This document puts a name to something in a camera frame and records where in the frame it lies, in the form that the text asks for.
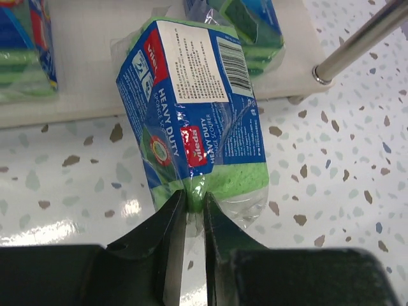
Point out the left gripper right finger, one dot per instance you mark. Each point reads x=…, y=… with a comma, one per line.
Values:
x=234, y=272

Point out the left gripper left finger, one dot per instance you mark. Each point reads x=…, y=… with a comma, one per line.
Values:
x=148, y=260

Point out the green sponge pack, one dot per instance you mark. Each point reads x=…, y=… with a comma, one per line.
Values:
x=255, y=23
x=27, y=53
x=189, y=100

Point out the white two-tier shelf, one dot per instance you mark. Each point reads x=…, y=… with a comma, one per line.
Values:
x=82, y=32

